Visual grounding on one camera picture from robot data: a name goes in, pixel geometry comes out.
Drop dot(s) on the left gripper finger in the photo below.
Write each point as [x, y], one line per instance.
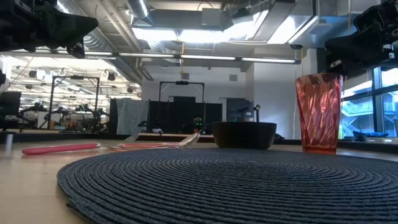
[74, 28]
[77, 50]

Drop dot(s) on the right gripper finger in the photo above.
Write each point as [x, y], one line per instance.
[339, 67]
[357, 45]

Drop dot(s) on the red faceted plastic tumbler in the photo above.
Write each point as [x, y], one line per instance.
[320, 115]

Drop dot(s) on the black bowl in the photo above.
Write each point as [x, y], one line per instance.
[244, 135]

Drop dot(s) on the background black robot arm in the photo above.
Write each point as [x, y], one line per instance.
[34, 109]
[90, 110]

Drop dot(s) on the large glass window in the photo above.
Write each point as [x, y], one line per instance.
[373, 105]

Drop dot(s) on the blue object on sill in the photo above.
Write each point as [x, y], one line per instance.
[371, 134]

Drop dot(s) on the black monitor screen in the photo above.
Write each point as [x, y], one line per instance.
[11, 107]

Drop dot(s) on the grey hanging cloth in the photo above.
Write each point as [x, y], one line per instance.
[132, 116]

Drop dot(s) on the small black stand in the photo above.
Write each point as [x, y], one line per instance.
[257, 113]

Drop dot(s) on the bright ceiling light panel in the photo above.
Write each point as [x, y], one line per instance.
[192, 35]

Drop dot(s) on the black partition panel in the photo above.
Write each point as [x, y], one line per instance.
[177, 116]

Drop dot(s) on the long LED light bar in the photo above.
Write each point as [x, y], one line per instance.
[205, 57]

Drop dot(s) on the device with green lights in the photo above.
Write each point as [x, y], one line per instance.
[199, 121]

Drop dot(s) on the round dark blue woven placemat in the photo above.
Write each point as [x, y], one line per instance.
[230, 186]

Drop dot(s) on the black station frame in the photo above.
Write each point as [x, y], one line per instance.
[74, 77]
[182, 82]

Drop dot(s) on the dark wall screen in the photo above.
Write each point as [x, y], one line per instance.
[239, 109]

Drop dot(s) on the grey short post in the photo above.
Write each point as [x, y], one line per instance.
[9, 143]

